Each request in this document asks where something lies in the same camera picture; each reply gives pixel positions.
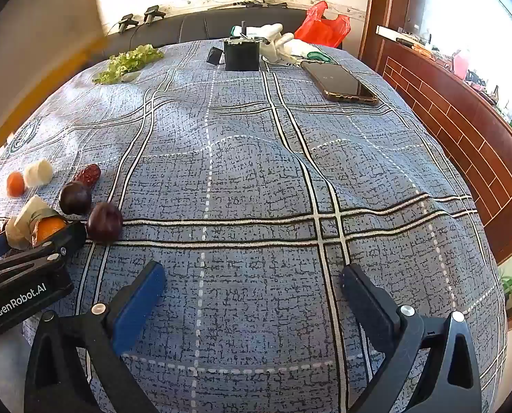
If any blue plaid tablecloth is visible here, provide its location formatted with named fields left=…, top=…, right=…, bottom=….
left=0, top=39, right=508, bottom=413

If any dark purple plum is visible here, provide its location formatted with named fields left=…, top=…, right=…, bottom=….
left=87, top=202, right=123, bottom=242
left=59, top=182, right=92, bottom=216

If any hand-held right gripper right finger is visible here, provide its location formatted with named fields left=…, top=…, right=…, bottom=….
left=341, top=263, right=483, bottom=413

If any window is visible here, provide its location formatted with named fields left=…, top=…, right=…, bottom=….
left=428, top=0, right=512, bottom=108

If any black box device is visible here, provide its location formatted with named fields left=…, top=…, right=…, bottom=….
left=223, top=21, right=261, bottom=72

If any black sofa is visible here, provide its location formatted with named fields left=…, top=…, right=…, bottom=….
left=105, top=6, right=347, bottom=59

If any black cables bundle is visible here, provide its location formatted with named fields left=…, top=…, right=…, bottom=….
left=213, top=0, right=289, bottom=9

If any black smartphone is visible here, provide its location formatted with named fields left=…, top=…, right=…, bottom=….
left=300, top=60, right=379, bottom=106

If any orange with green leaf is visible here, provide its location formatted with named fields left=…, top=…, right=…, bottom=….
left=24, top=206, right=67, bottom=248

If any red date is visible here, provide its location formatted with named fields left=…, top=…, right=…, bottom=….
left=73, top=164, right=103, bottom=187

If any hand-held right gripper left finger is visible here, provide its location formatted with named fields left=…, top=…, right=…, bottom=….
left=24, top=260, right=167, bottom=413

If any white round cake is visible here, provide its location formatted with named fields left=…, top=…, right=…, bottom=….
left=4, top=195, right=46, bottom=251
left=23, top=159, right=54, bottom=188

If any green lettuce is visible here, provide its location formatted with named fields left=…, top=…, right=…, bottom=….
left=93, top=44, right=166, bottom=86

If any red plastic bag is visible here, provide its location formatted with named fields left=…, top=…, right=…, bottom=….
left=294, top=1, right=351, bottom=48

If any wooden cabinet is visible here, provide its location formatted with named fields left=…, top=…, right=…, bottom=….
left=361, top=0, right=512, bottom=263

